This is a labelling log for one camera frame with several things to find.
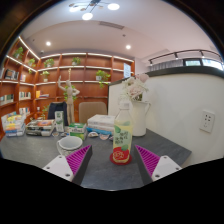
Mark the flat stack of magazines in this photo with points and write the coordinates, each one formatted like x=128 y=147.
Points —
x=40 y=127

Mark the tan upholstered chair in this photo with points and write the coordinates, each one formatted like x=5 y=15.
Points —
x=92 y=111

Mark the branched ceiling lamp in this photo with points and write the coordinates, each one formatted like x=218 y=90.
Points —
x=88 y=10

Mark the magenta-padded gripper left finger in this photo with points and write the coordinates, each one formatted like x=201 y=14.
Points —
x=58 y=166

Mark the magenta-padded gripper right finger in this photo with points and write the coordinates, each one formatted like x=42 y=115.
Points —
x=165 y=166

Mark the orange wooden shelf unit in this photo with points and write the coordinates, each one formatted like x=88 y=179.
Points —
x=90 y=86

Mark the white vase with pale flowers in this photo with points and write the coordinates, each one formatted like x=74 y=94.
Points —
x=140 y=116

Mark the dark blue chair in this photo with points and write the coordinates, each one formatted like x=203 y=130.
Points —
x=56 y=107

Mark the white mug with triangle pattern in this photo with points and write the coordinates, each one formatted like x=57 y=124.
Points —
x=70 y=143

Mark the yellow drink bottle white cap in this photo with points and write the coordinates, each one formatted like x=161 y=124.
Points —
x=122 y=136

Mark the white wall socket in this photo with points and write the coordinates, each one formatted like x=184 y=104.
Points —
x=207 y=121

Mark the high window strip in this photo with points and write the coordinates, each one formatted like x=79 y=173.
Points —
x=191 y=62

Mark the stack of white books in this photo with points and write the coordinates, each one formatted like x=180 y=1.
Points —
x=100 y=121

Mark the low green and white box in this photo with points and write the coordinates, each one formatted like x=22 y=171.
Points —
x=77 y=130

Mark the wooden artist mannequin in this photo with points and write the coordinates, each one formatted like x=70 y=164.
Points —
x=70 y=100

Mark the tall green and white carton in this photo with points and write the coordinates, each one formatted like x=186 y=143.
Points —
x=59 y=121

